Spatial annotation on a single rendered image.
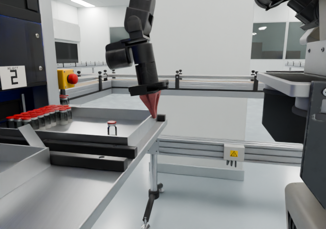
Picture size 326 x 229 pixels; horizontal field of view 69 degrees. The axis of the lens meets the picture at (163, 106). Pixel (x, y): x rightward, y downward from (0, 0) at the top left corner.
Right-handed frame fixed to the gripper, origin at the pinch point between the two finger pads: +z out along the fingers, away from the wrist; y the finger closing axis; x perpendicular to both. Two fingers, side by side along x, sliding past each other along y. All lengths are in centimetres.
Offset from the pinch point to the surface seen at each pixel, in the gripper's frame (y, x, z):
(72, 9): 458, -766, -266
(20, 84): 36.1, 5.2, -14.9
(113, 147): 2.9, 22.3, 0.8
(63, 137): 14.9, 20.2, -1.9
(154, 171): 32, -86, 58
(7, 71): 35.4, 9.1, -18.6
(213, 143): -11, -84, 40
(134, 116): 8.2, -5.4, 0.8
